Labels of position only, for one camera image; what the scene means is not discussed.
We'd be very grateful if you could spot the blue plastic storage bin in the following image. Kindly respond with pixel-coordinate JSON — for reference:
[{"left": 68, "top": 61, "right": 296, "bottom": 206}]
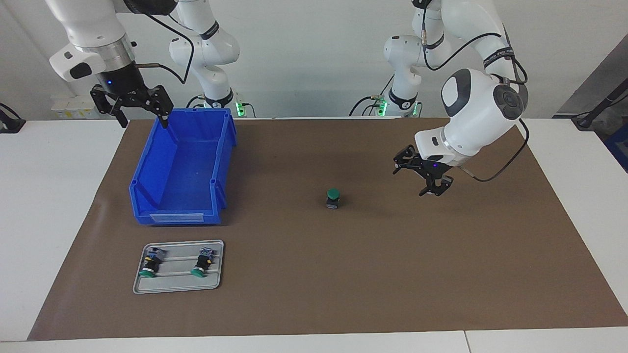
[{"left": 129, "top": 108, "right": 238, "bottom": 226}]

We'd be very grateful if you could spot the black stand pole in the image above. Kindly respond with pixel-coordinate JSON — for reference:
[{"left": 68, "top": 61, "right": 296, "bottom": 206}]
[{"left": 572, "top": 81, "right": 628, "bottom": 130}]

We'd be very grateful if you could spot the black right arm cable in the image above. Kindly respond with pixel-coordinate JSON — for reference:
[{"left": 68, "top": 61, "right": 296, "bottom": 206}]
[{"left": 123, "top": 0, "right": 195, "bottom": 85}]

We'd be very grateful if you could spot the white cardboard box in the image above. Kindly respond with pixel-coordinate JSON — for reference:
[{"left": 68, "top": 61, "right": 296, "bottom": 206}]
[{"left": 51, "top": 95, "right": 106, "bottom": 120}]

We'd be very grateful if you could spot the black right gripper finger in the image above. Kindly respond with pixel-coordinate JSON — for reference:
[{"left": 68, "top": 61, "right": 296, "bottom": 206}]
[
  {"left": 91, "top": 84, "right": 129, "bottom": 129},
  {"left": 129, "top": 86, "right": 175, "bottom": 129}
]

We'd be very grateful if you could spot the green lit base connector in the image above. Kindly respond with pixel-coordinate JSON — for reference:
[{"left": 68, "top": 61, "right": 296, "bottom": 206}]
[
  {"left": 370, "top": 94, "right": 391, "bottom": 117},
  {"left": 235, "top": 91, "right": 256, "bottom": 118}
]

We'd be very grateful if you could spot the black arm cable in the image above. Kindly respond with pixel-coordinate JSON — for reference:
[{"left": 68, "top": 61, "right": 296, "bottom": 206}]
[
  {"left": 419, "top": 0, "right": 530, "bottom": 183},
  {"left": 123, "top": 0, "right": 195, "bottom": 85}
]

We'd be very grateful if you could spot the blue crate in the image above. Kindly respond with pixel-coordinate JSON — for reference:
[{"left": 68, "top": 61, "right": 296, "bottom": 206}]
[{"left": 604, "top": 135, "right": 628, "bottom": 173}]

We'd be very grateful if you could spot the black clamp mount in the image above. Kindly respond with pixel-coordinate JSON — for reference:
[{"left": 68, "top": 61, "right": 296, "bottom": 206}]
[{"left": 0, "top": 103, "right": 26, "bottom": 134}]

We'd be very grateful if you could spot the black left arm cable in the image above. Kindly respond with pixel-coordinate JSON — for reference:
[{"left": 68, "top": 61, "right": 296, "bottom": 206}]
[{"left": 419, "top": 0, "right": 530, "bottom": 183}]

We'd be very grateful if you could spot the brown table mat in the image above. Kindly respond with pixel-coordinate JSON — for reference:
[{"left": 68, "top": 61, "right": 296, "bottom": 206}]
[{"left": 27, "top": 117, "right": 628, "bottom": 342}]

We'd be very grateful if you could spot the grey metal tray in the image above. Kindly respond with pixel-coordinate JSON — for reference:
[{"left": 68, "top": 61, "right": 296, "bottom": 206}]
[{"left": 132, "top": 240, "right": 225, "bottom": 295}]

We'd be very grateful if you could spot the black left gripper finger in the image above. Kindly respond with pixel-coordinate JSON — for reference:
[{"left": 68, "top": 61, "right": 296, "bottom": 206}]
[
  {"left": 392, "top": 145, "right": 423, "bottom": 176},
  {"left": 418, "top": 174, "right": 455, "bottom": 198}
]

